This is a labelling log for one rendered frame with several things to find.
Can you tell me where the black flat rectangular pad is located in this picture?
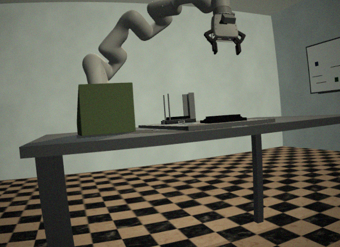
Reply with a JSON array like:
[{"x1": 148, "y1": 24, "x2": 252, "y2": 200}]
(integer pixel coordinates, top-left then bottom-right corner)
[{"x1": 200, "y1": 117, "x2": 247, "y2": 123}]

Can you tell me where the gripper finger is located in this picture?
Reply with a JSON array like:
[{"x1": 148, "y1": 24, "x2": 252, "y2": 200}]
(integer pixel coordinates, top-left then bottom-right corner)
[
  {"x1": 232, "y1": 31, "x2": 246, "y2": 55},
  {"x1": 204, "y1": 29, "x2": 218, "y2": 55}
]

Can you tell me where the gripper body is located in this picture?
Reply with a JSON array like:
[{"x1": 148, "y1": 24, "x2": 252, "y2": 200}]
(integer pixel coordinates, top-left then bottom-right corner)
[{"x1": 211, "y1": 12, "x2": 239, "y2": 42}]

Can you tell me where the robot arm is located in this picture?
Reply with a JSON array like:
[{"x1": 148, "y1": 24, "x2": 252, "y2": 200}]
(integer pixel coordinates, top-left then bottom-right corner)
[{"x1": 82, "y1": 0, "x2": 236, "y2": 84}]

